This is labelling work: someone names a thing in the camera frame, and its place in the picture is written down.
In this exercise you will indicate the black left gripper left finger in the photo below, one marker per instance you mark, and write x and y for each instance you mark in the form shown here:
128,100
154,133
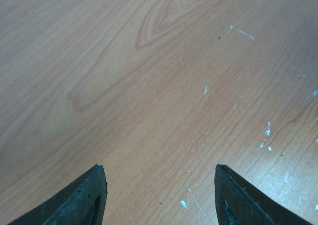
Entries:
82,202

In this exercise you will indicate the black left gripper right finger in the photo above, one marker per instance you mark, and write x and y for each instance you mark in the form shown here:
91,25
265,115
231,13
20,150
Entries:
238,202

